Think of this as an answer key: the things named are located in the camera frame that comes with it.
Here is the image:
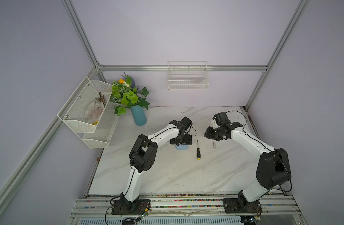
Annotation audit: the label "black yellow screwdriver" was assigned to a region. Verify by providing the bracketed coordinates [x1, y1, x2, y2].
[197, 140, 201, 160]

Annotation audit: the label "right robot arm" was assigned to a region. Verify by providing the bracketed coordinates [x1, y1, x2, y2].
[204, 112, 292, 203]

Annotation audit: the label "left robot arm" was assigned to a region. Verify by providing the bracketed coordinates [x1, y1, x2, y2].
[121, 117, 193, 203]

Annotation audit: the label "teal vase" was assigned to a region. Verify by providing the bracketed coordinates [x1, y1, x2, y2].
[131, 106, 147, 126]

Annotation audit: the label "artificial green plant bouquet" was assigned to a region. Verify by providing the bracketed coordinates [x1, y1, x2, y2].
[110, 73, 150, 116]

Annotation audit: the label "brown twigs in shelf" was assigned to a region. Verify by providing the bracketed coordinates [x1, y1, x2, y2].
[95, 92, 106, 106]

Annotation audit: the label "white two-tier mesh shelf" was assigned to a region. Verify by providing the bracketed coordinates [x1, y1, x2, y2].
[57, 77, 118, 149]

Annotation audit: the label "white wire wall basket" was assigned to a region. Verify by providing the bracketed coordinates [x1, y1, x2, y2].
[167, 61, 209, 91]

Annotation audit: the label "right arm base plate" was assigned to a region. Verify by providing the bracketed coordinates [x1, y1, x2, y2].
[222, 198, 262, 214]

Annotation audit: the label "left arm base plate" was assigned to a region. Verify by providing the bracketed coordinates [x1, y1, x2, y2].
[111, 199, 150, 215]

